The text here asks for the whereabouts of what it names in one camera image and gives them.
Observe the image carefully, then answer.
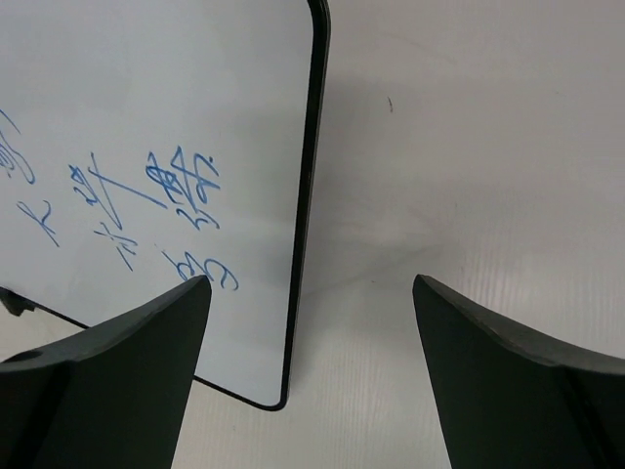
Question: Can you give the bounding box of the black whiteboard clip foot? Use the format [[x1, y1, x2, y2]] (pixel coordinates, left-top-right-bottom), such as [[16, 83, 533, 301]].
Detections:
[[0, 287, 36, 317]]

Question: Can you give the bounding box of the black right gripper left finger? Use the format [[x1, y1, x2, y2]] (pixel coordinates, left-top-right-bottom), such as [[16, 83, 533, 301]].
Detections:
[[1, 276, 212, 468]]

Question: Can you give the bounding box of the white whiteboard with black frame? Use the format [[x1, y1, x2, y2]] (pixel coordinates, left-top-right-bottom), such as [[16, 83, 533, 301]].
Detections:
[[1, 1, 330, 411]]

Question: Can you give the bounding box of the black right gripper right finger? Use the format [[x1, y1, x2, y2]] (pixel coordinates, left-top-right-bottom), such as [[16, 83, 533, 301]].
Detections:
[[412, 275, 624, 468]]

